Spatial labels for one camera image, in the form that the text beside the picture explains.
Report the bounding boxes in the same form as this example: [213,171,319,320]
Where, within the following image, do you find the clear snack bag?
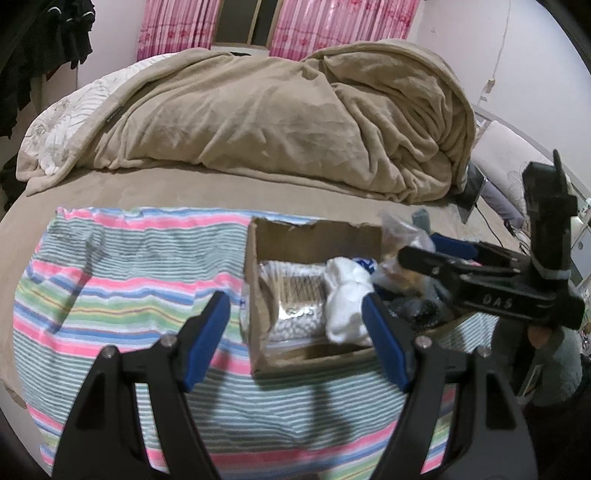
[372,210,436,296]

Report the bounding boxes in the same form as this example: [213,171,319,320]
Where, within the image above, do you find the white sock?
[324,257,374,347]

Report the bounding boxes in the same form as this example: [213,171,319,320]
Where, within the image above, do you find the cotton swab bag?
[240,260,328,351]

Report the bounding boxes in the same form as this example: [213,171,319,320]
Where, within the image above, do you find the blue tissue pack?
[353,257,378,274]

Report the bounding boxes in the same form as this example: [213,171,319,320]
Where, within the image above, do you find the person's right hand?
[527,326,564,350]

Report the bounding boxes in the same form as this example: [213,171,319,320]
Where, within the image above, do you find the grey pillow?
[481,181,525,230]

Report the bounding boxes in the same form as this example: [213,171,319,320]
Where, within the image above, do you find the white floral pillow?
[471,120,554,216]

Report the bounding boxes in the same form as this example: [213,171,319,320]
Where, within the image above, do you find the dark grey dotted sock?
[375,279,458,332]

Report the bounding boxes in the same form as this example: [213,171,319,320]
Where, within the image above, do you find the striped colourful cloth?
[12,206,500,480]

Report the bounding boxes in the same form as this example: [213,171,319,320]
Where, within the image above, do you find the beige fleece blanket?
[23,39,476,204]

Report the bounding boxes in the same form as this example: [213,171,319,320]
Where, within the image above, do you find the open cardboard box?
[243,216,463,377]

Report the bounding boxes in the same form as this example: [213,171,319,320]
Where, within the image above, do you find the pink curtain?
[136,0,420,60]

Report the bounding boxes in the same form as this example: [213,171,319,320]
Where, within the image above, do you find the floral white duvet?
[16,53,173,182]

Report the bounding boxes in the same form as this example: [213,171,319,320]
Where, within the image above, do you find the black hanging clothes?
[1,0,95,137]

